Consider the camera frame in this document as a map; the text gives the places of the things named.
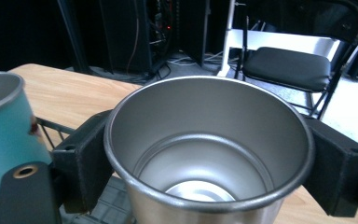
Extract plain steel cup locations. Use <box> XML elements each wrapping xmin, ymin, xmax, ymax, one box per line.
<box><xmin>103</xmin><ymin>76</ymin><xmax>316</xmax><ymax>224</ymax></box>

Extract white floor cables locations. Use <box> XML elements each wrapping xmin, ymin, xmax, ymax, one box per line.
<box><xmin>167</xmin><ymin>50</ymin><xmax>226</xmax><ymax>67</ymax></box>

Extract black folding chair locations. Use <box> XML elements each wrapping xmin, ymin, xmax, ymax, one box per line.
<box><xmin>233</xmin><ymin>0</ymin><xmax>358</xmax><ymax>121</ymax></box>

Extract black floor cables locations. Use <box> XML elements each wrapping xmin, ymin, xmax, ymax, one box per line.
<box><xmin>88</xmin><ymin>60</ymin><xmax>172</xmax><ymax>85</ymax></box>

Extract black metal stand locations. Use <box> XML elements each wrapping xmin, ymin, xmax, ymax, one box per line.
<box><xmin>56</xmin><ymin>0</ymin><xmax>91</xmax><ymax>75</ymax></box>

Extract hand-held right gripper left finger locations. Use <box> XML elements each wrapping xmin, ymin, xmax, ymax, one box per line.
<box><xmin>51</xmin><ymin>109</ymin><xmax>116</xmax><ymax>215</ymax></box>

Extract black wire basket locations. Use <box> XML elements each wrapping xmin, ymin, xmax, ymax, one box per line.
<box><xmin>0</xmin><ymin>116</ymin><xmax>138</xmax><ymax>224</ymax></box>

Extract dark equipment cabinet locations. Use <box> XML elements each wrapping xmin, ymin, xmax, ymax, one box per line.
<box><xmin>97</xmin><ymin>0</ymin><xmax>213</xmax><ymax>76</ymax></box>

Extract teal metal cup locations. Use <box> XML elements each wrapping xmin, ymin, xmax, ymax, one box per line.
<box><xmin>0</xmin><ymin>71</ymin><xmax>53</xmax><ymax>196</ymax></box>

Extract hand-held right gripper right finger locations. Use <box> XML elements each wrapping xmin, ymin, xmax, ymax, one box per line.
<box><xmin>302</xmin><ymin>117</ymin><xmax>358</xmax><ymax>217</ymax></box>

